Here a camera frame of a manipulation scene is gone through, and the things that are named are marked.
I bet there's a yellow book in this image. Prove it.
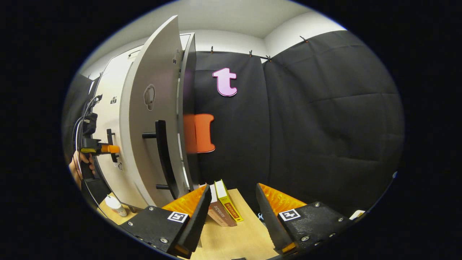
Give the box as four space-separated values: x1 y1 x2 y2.
214 179 244 222

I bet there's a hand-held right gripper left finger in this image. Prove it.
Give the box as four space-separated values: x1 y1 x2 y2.
119 184 212 259

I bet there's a white shoe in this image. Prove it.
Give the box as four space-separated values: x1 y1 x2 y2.
105 195 128 217

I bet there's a white double-door shoe cabinet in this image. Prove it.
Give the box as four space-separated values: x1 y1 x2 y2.
92 32 198 212

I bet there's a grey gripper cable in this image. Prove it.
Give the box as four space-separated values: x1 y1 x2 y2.
72 95 109 218

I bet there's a brown book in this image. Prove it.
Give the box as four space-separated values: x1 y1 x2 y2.
207 184 237 227

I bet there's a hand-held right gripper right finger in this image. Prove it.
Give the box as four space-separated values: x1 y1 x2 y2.
256 183 356 256

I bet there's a white door with camera sticker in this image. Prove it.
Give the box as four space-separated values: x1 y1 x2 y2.
92 67 145 210

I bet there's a black backdrop cloth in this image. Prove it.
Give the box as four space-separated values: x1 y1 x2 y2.
191 30 405 217

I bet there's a white door with headphones sticker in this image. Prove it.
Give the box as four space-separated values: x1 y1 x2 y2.
119 15 198 211

